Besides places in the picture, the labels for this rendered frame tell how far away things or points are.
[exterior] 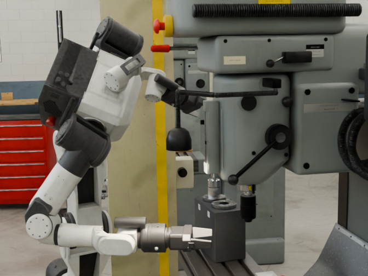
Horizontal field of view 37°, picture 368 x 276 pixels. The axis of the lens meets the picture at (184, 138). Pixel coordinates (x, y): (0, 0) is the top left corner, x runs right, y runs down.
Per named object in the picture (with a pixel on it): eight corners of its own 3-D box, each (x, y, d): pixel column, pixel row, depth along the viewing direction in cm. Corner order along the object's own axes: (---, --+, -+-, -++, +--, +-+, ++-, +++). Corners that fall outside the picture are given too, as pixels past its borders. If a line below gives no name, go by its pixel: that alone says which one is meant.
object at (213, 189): (222, 196, 208) (222, 182, 207) (213, 199, 205) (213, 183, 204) (214, 194, 212) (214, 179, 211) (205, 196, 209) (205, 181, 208)
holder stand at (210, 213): (214, 263, 195) (214, 209, 192) (194, 243, 215) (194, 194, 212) (246, 258, 198) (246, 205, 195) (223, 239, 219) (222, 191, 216)
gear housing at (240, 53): (216, 74, 142) (216, 35, 141) (196, 71, 166) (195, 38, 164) (335, 70, 149) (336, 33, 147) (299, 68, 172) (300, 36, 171)
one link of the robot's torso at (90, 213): (59, 246, 216) (49, 129, 213) (101, 238, 225) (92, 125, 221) (70, 254, 203) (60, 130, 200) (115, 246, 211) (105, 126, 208)
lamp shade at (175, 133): (161, 148, 154) (160, 127, 153) (181, 145, 158) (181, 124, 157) (176, 152, 148) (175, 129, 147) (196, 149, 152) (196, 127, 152)
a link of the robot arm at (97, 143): (51, 161, 161) (77, 124, 161) (49, 153, 170) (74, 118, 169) (84, 180, 166) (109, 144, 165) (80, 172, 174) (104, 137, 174)
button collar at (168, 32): (166, 36, 148) (165, 14, 147) (162, 37, 153) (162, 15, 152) (173, 36, 148) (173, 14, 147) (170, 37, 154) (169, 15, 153)
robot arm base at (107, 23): (84, 51, 190) (98, 46, 181) (97, 18, 193) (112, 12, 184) (120, 70, 198) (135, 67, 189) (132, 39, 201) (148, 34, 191)
